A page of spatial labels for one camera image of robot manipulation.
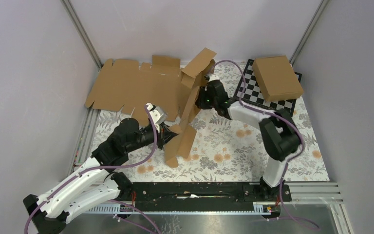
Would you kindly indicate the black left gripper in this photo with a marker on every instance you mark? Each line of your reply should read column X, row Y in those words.
column 166, row 133

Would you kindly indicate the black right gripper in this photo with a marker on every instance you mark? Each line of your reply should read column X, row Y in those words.
column 199, row 102

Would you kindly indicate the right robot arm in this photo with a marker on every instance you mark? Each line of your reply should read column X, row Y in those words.
column 280, row 136

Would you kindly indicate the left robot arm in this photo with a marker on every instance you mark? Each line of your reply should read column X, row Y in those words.
column 96, row 180

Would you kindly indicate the closed brown cardboard box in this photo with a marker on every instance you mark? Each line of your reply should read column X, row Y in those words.
column 276, row 78

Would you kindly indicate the black white chessboard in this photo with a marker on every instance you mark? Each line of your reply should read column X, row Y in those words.
column 250, row 92

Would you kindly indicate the floral patterned table mat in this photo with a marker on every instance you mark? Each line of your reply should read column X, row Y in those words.
column 228, row 150

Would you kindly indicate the flat cardboard sheet stack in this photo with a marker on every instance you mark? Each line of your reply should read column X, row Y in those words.
column 126, row 85

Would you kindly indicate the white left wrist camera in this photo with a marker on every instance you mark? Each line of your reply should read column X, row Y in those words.
column 157, row 114

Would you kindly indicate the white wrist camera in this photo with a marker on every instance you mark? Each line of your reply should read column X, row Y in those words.
column 157, row 114
column 212, row 77

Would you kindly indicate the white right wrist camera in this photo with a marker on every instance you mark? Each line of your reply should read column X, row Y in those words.
column 212, row 77

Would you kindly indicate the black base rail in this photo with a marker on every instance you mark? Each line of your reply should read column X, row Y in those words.
column 201, row 196

